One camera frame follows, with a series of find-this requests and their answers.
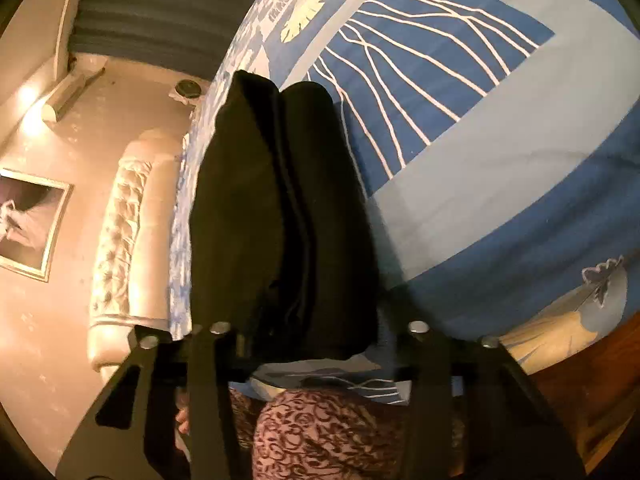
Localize framed wall picture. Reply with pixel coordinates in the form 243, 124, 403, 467
0, 167, 75, 282

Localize white air conditioner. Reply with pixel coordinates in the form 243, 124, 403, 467
41, 67, 108, 123

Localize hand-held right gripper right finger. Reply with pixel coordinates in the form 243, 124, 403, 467
395, 321, 587, 480

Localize blue patterned bedspread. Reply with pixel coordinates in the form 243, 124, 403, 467
167, 0, 640, 406

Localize person's patterned pink clothing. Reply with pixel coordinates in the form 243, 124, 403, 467
227, 385, 466, 480

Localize cream tufted headboard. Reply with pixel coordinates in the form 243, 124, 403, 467
87, 127, 188, 376

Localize black pants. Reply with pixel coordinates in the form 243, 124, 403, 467
189, 70, 380, 361

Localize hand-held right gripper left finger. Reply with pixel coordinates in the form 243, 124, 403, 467
55, 322, 242, 480

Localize dark green curtain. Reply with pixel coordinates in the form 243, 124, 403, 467
67, 0, 286, 81

